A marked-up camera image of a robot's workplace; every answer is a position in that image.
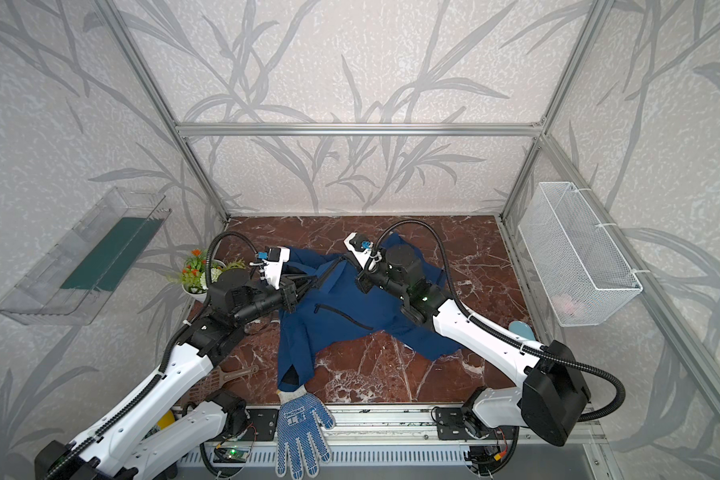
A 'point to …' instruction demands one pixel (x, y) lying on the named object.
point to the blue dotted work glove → (302, 418)
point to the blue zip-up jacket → (329, 300)
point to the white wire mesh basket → (579, 270)
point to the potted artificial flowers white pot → (193, 274)
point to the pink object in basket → (565, 303)
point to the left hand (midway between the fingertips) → (318, 272)
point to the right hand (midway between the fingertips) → (352, 243)
